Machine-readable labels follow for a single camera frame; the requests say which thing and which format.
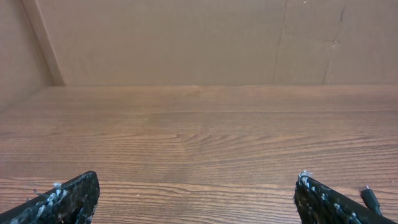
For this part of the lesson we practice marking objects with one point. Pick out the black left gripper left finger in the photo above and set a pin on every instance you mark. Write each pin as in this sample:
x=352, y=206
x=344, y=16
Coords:
x=73, y=202

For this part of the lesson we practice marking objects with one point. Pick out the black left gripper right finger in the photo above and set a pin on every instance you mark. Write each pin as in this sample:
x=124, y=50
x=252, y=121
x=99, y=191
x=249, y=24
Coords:
x=319, y=204

